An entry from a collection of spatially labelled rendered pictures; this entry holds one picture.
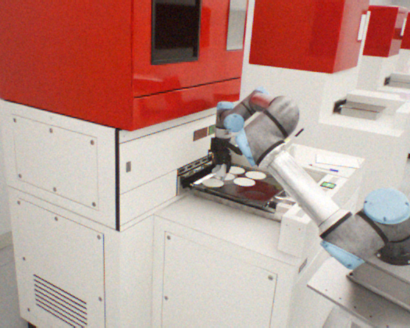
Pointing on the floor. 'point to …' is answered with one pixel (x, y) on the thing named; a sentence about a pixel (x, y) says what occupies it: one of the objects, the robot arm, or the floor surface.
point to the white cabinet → (231, 283)
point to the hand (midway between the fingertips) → (222, 178)
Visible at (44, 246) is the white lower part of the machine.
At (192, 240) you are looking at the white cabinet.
